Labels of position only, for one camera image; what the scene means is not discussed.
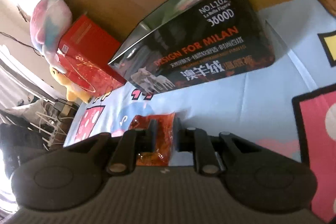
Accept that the printed cartoon pig blanket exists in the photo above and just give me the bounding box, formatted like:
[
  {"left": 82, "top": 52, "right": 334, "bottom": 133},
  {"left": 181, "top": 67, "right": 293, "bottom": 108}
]
[{"left": 63, "top": 0, "right": 336, "bottom": 223}]

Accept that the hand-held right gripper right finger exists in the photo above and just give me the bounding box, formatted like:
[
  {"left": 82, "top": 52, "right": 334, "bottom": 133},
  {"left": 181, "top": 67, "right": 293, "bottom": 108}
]
[{"left": 174, "top": 119, "right": 266, "bottom": 174}]

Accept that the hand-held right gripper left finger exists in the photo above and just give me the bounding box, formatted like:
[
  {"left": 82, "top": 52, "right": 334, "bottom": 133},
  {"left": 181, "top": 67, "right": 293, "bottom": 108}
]
[{"left": 63, "top": 119, "right": 158, "bottom": 174}]

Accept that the thin black wall cable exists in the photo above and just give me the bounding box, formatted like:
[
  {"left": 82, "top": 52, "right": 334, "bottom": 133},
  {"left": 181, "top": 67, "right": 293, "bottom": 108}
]
[{"left": 0, "top": 31, "right": 46, "bottom": 57}]

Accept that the pastel plush unicorn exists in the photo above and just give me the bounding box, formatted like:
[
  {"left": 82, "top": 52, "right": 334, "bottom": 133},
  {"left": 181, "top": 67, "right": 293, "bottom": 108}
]
[{"left": 29, "top": 0, "right": 73, "bottom": 74}]

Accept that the dark cloth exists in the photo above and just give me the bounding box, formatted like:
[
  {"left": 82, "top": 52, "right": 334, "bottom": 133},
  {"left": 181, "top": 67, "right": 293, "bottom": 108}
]
[{"left": 0, "top": 122, "right": 46, "bottom": 180}]

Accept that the orange snack packet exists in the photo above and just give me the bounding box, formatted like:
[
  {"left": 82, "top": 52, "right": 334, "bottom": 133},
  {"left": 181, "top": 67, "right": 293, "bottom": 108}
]
[{"left": 129, "top": 112, "right": 176, "bottom": 166}]

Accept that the white wire rack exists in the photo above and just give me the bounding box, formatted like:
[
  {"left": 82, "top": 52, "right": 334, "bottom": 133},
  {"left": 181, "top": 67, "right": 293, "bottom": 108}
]
[{"left": 34, "top": 97, "right": 80, "bottom": 146}]

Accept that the red gift bag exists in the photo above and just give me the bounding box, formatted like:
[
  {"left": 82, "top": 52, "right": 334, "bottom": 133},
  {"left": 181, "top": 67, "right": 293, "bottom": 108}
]
[{"left": 56, "top": 14, "right": 128, "bottom": 97}]

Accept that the black cardboard box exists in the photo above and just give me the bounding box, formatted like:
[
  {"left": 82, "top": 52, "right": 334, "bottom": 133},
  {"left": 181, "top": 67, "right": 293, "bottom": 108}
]
[{"left": 108, "top": 0, "right": 276, "bottom": 95}]

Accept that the yellow plush duck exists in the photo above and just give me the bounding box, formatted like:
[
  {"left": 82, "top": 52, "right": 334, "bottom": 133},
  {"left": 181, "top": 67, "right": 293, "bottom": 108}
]
[{"left": 50, "top": 67, "right": 90, "bottom": 104}]

